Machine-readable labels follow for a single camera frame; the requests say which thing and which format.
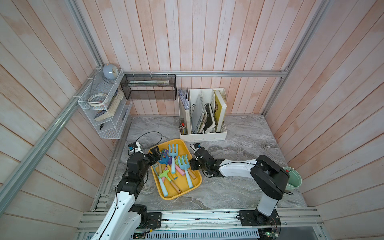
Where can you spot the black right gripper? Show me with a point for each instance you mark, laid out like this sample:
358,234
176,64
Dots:
192,164

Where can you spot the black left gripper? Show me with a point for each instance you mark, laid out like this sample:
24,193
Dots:
156,154

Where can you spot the yellow storage tray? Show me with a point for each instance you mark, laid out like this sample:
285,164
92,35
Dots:
179,177

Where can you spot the blue fork yellow handle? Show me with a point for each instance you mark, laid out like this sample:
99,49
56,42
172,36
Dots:
184,165

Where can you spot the light blue hand fork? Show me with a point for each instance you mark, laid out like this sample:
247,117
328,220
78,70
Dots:
173,153

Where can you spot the green rake wooden handle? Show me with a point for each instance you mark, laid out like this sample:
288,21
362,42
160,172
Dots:
166,175

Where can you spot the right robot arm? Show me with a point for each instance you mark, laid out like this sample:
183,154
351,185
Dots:
268,175

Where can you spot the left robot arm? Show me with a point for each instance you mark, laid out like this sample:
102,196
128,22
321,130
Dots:
124,215

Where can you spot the coloured pencils bundle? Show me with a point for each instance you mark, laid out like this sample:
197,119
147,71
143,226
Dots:
183,129

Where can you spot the white file organizer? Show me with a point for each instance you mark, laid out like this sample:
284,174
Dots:
197,107

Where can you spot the yellow book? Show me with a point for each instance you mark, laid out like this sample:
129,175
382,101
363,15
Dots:
220,109

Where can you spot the black mesh basket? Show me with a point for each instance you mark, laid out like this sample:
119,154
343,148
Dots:
149,87

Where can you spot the tape roll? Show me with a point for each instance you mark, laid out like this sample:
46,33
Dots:
97,100

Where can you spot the green bucket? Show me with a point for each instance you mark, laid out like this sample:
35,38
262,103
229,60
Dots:
295,180

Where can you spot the purple rake pink handle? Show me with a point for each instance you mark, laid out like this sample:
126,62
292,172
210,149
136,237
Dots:
165,158

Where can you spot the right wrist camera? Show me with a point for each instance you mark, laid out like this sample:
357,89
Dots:
197,146

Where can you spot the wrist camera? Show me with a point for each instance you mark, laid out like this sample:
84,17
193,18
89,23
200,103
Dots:
197,146
134,148

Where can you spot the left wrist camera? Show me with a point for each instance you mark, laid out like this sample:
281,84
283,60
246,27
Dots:
134,148

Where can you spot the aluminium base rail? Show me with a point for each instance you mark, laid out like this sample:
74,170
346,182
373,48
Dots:
210,219

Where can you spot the books on wire shelf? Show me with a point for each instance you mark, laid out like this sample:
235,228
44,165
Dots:
112,107

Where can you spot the white wire shelf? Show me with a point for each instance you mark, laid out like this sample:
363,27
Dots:
105,105

